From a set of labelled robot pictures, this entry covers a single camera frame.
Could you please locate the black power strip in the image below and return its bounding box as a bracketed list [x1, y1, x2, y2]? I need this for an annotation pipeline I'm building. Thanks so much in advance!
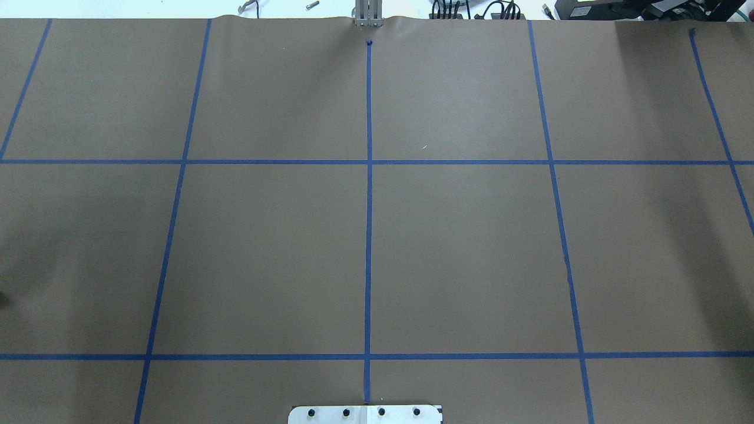
[427, 1, 526, 21]

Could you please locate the aluminium frame post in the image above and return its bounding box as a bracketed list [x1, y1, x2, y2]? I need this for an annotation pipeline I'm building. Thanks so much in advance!
[352, 0, 384, 28]

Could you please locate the white camera stand column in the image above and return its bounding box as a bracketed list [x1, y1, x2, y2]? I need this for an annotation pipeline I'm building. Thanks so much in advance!
[287, 405, 444, 423]

